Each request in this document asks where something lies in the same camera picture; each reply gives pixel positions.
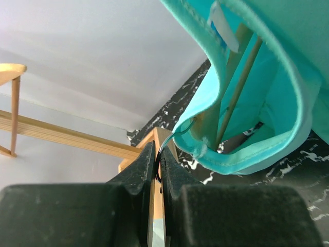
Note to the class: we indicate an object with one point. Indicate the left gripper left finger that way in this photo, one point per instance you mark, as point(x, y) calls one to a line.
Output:
point(114, 213)

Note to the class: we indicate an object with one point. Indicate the wooden clothes rack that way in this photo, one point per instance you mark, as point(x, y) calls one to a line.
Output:
point(162, 138)

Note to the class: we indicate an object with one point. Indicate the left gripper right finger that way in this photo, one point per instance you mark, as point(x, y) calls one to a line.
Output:
point(231, 215)

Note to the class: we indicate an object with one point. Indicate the teal t shirt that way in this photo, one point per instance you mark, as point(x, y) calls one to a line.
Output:
point(266, 88)

